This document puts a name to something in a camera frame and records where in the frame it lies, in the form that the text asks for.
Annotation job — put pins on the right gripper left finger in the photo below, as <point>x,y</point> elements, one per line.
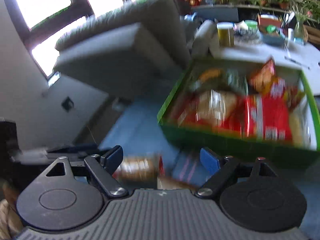
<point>102,171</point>

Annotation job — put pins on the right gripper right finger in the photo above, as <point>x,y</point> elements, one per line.
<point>222,171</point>

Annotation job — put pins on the clear bag of biscuits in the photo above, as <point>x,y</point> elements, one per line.
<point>140,168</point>

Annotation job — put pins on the red snack bag silver stripe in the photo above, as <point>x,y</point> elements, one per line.
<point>267,118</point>

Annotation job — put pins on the red yellow noodle snack bag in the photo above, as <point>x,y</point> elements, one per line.
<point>266,82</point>

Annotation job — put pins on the blue striped table cloth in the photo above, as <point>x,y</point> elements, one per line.
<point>137,131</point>

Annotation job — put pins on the red beige cracker bag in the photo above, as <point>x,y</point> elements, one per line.
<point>215,110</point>

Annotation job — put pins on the green cardboard box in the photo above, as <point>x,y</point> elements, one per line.
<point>300,153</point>

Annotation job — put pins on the green chip snack bag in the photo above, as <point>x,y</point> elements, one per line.
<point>218,79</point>

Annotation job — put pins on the grey sofa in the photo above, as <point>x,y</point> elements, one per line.
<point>124,51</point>

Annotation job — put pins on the yellow cylindrical can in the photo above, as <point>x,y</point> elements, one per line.
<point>226,34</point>

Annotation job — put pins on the white round table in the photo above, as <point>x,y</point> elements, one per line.
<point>290,54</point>

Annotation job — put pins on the blue plastic basket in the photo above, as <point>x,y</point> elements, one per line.
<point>275,39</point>

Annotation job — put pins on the grey tv cabinet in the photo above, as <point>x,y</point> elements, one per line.
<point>234,13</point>

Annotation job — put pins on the glass vase with plant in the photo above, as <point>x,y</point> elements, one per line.
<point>299,33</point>

